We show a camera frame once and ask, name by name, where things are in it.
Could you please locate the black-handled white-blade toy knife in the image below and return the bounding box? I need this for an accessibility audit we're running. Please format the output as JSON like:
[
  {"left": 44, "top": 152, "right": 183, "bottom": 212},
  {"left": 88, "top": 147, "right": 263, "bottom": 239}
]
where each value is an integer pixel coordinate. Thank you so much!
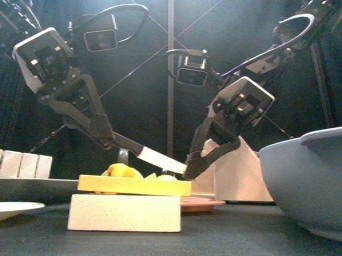
[{"left": 110, "top": 132, "right": 189, "bottom": 175}]

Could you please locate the pale yellow toy corn piece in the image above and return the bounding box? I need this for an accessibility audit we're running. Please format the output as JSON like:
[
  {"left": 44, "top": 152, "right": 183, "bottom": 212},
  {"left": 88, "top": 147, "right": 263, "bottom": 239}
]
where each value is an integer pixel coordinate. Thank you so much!
[{"left": 143, "top": 172, "right": 182, "bottom": 183}]

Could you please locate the orange-yellow toy corn piece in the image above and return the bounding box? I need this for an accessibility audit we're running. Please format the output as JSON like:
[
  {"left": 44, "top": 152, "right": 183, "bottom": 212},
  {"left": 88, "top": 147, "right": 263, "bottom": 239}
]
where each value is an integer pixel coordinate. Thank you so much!
[{"left": 100, "top": 162, "right": 144, "bottom": 179}]

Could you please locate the wooden knife block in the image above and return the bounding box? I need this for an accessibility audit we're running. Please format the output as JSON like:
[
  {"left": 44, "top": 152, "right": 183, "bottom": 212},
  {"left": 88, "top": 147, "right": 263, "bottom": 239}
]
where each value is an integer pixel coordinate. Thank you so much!
[{"left": 191, "top": 134, "right": 275, "bottom": 203}]

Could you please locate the white sliced toy block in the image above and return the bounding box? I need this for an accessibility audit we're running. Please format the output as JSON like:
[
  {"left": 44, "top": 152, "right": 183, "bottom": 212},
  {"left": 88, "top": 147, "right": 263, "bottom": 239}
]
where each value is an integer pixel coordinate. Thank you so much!
[{"left": 0, "top": 149, "right": 55, "bottom": 180}]

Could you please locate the pink cutting board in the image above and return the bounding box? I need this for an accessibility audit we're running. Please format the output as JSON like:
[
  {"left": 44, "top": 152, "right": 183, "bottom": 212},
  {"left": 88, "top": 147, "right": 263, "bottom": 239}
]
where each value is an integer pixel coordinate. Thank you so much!
[{"left": 179, "top": 195, "right": 227, "bottom": 213}]

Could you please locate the yellow rectangular slab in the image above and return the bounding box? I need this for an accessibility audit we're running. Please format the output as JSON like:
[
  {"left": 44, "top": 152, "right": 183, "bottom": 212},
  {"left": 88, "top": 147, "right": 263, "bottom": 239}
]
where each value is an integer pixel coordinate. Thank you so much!
[{"left": 76, "top": 174, "right": 194, "bottom": 198}]

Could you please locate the blue bowl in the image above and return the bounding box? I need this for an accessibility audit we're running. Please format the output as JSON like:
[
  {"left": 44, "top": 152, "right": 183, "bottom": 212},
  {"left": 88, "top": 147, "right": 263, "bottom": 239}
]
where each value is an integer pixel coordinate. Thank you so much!
[{"left": 258, "top": 126, "right": 342, "bottom": 242}]

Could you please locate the grey rectangular tray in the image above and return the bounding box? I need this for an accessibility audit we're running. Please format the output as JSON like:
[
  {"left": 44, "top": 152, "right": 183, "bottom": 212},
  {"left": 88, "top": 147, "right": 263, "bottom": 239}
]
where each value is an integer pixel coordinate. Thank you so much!
[{"left": 0, "top": 177, "right": 80, "bottom": 203}]

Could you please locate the cream rectangular block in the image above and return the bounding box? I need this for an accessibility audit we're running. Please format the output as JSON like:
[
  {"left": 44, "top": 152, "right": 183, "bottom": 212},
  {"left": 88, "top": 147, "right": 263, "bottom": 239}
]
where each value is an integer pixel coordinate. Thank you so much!
[{"left": 66, "top": 193, "right": 183, "bottom": 234}]

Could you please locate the white plate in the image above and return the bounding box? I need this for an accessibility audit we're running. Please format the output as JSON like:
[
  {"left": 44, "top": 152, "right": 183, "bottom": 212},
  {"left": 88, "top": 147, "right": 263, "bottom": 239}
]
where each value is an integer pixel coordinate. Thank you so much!
[{"left": 0, "top": 201, "right": 47, "bottom": 222}]

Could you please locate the grey vertical frame pole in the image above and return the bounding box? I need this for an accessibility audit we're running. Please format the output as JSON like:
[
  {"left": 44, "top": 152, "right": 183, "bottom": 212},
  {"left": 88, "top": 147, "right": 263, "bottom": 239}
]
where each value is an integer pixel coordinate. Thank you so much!
[{"left": 166, "top": 0, "right": 177, "bottom": 158}]

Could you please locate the black right camera cable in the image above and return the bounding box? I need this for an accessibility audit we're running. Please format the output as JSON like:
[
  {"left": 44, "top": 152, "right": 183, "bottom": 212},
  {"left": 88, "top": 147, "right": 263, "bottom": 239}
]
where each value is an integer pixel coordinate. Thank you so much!
[{"left": 222, "top": 13, "right": 317, "bottom": 78}]

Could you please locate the black camera cable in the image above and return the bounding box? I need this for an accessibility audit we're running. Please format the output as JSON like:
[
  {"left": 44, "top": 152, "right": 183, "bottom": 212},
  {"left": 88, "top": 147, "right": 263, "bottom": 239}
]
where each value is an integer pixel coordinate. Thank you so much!
[
  {"left": 222, "top": 13, "right": 317, "bottom": 78},
  {"left": 66, "top": 3, "right": 151, "bottom": 44}
]

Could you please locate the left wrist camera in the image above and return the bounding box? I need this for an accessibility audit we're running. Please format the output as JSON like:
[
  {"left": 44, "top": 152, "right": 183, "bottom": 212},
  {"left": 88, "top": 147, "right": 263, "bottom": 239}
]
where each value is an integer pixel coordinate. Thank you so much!
[{"left": 82, "top": 14, "right": 120, "bottom": 54}]

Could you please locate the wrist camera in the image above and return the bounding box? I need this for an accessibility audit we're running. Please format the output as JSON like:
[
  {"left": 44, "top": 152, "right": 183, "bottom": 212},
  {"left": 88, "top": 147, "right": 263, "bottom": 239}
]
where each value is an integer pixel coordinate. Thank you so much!
[
  {"left": 166, "top": 49, "right": 211, "bottom": 88},
  {"left": 82, "top": 14, "right": 120, "bottom": 54}
]

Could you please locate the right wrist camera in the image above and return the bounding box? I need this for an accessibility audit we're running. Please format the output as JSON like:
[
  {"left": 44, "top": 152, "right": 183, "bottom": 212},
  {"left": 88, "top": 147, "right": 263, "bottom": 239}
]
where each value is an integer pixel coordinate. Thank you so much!
[{"left": 166, "top": 49, "right": 211, "bottom": 88}]

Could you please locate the black left camera cable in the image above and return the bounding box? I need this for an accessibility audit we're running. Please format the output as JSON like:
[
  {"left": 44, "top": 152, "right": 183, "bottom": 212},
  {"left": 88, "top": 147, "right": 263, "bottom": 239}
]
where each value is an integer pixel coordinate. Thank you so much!
[{"left": 66, "top": 3, "right": 151, "bottom": 44}]

